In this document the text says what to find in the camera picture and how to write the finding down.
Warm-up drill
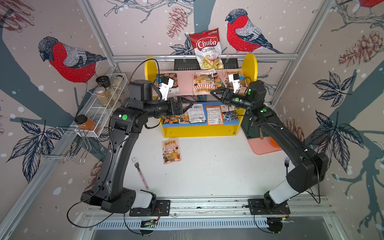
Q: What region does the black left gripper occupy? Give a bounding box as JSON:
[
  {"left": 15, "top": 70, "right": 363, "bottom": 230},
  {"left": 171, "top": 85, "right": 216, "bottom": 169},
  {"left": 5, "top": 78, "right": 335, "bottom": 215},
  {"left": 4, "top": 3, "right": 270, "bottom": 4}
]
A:
[{"left": 144, "top": 96, "right": 194, "bottom": 119}]

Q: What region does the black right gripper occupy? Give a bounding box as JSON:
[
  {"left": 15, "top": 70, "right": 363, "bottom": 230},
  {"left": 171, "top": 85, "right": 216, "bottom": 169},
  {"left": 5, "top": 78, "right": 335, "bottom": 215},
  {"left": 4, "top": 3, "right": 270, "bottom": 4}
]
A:
[{"left": 210, "top": 89, "right": 254, "bottom": 113}]

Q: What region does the black orange marigold seed bag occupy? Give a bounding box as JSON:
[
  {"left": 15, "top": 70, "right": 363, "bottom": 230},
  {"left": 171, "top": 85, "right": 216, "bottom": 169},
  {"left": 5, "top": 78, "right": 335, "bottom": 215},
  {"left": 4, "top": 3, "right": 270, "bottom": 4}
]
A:
[{"left": 196, "top": 69, "right": 226, "bottom": 90}]

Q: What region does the pink storefront seed bag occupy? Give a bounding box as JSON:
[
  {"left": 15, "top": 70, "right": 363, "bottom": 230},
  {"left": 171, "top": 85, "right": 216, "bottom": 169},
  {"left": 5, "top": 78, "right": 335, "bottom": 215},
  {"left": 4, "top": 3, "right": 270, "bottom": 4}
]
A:
[
  {"left": 193, "top": 73, "right": 216, "bottom": 96},
  {"left": 179, "top": 113, "right": 190, "bottom": 124},
  {"left": 224, "top": 70, "right": 247, "bottom": 90},
  {"left": 162, "top": 138, "right": 182, "bottom": 165}
]

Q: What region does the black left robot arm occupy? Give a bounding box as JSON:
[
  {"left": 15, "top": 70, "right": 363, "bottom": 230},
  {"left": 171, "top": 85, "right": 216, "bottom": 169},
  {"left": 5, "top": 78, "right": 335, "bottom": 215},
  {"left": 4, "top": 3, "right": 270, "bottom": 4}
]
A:
[{"left": 81, "top": 80, "right": 193, "bottom": 214}]

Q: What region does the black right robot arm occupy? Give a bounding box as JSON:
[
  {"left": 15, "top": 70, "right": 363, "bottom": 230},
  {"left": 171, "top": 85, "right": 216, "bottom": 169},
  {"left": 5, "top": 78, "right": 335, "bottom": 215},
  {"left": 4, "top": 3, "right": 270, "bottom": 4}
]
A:
[{"left": 211, "top": 81, "right": 329, "bottom": 215}]

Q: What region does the lower marigold seed bag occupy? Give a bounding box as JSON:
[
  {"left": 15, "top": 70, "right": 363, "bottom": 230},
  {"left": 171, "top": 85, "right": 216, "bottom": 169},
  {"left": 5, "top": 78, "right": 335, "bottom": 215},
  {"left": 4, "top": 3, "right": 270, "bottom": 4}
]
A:
[{"left": 163, "top": 115, "right": 180, "bottom": 125}]

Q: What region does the orange bordered seed bag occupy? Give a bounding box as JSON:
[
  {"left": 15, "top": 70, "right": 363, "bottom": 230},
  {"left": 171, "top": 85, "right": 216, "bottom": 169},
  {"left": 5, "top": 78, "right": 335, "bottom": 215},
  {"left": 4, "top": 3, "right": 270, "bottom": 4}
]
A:
[{"left": 206, "top": 106, "right": 224, "bottom": 126}]

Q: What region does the marigold seed bag left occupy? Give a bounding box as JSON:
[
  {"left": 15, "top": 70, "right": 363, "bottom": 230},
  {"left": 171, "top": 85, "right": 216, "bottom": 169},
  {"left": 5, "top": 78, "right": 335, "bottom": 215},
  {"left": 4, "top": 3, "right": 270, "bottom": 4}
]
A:
[{"left": 155, "top": 73, "right": 180, "bottom": 94}]

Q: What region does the blue flower seed bag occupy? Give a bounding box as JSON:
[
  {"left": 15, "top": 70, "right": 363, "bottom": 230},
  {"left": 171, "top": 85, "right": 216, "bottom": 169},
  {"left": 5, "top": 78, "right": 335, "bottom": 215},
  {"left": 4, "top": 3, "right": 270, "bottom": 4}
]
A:
[{"left": 221, "top": 105, "right": 238, "bottom": 122}]

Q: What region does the yellow two-tier shelf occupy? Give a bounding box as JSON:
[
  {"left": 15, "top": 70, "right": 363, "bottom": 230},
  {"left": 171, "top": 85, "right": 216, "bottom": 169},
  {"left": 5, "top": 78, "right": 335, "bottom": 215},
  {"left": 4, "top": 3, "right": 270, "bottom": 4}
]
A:
[{"left": 145, "top": 60, "right": 246, "bottom": 138}]

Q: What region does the red Chuba chips bag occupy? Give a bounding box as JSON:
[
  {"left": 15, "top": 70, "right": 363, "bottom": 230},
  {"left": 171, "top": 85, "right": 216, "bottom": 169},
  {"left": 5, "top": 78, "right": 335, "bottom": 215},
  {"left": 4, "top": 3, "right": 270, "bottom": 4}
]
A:
[{"left": 189, "top": 28, "right": 224, "bottom": 70}]

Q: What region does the dark green cloth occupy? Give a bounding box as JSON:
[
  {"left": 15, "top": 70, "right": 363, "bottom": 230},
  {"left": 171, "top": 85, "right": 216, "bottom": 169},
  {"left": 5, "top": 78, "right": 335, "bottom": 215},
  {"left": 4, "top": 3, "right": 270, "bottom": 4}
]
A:
[{"left": 241, "top": 110, "right": 266, "bottom": 140}]

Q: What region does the pink tray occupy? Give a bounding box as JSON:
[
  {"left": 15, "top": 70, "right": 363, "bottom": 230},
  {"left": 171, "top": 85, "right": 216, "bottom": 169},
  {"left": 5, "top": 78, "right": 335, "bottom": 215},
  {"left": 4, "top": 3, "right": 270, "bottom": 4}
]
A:
[{"left": 247, "top": 130, "right": 282, "bottom": 155}]

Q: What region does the orange bowl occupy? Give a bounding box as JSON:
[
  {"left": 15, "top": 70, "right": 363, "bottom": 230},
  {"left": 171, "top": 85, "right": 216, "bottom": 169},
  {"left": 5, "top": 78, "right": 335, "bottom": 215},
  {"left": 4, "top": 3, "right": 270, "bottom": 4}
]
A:
[{"left": 270, "top": 138, "right": 281, "bottom": 149}]

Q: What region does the pale spice jar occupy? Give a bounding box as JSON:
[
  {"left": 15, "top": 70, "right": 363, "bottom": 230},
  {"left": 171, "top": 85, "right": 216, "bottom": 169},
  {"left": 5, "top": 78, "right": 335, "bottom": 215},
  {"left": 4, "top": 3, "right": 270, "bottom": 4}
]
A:
[{"left": 112, "top": 75, "right": 124, "bottom": 91}]

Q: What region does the tan spice jar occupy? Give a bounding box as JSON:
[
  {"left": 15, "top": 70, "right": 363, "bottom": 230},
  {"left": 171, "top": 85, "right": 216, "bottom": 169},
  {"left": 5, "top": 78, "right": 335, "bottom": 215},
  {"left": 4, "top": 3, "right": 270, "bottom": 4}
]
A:
[{"left": 95, "top": 86, "right": 111, "bottom": 108}]

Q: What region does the black lid spice jar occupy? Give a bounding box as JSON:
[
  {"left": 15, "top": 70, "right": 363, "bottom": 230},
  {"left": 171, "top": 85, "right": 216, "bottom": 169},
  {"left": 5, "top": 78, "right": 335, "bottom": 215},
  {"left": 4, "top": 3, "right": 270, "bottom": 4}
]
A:
[{"left": 96, "top": 76, "right": 115, "bottom": 95}]

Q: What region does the dark purple fork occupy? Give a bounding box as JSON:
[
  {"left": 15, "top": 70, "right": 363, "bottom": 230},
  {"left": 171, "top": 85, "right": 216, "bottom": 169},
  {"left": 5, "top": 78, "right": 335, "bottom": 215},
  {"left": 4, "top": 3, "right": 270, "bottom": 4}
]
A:
[{"left": 284, "top": 157, "right": 290, "bottom": 174}]

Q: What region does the orange spice jar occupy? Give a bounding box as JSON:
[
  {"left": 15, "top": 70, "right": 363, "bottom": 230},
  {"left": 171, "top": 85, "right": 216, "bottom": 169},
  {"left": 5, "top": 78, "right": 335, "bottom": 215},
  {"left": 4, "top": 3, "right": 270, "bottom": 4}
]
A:
[{"left": 74, "top": 115, "right": 97, "bottom": 131}]

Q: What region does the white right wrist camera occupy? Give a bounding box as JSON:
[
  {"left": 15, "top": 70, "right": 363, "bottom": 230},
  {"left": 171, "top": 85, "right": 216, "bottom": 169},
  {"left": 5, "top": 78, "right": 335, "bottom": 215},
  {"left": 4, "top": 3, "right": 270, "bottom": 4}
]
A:
[{"left": 229, "top": 74, "right": 241, "bottom": 93}]

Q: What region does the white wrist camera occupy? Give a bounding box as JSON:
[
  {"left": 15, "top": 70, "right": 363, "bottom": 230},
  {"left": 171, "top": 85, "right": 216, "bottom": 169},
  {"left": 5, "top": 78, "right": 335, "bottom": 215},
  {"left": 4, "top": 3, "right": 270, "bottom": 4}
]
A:
[
  {"left": 229, "top": 74, "right": 241, "bottom": 93},
  {"left": 159, "top": 76, "right": 174, "bottom": 101}
]

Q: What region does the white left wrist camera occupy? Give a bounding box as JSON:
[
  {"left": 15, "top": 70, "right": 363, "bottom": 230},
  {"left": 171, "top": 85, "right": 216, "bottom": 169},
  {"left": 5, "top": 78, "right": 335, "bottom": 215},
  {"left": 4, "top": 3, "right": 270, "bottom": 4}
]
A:
[{"left": 159, "top": 76, "right": 174, "bottom": 101}]

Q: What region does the pink handled fork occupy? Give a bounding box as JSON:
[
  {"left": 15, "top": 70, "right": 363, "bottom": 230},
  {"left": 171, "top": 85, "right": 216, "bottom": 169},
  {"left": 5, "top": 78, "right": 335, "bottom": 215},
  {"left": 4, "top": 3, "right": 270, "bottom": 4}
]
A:
[{"left": 132, "top": 158, "right": 149, "bottom": 190}]

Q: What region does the white wire spice rack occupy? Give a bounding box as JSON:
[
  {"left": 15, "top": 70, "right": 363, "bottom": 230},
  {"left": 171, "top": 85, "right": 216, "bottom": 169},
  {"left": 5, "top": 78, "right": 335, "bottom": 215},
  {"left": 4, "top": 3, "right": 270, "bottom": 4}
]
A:
[{"left": 69, "top": 74, "right": 128, "bottom": 138}]

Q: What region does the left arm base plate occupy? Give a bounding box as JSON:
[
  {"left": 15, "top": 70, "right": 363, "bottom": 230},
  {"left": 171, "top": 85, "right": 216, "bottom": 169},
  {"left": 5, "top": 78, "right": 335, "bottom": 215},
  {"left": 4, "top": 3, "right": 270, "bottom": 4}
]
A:
[{"left": 129, "top": 200, "right": 171, "bottom": 217}]

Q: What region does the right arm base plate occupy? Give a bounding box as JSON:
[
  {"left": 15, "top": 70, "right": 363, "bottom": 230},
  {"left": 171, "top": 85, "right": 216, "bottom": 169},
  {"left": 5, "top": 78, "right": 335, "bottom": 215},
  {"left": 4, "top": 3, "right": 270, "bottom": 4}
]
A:
[{"left": 248, "top": 199, "right": 291, "bottom": 216}]

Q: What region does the chrome wire holder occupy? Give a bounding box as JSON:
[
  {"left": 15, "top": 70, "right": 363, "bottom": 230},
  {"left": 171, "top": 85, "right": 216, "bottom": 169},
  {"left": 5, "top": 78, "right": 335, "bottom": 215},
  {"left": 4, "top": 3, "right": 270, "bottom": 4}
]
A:
[{"left": 34, "top": 127, "right": 92, "bottom": 165}]

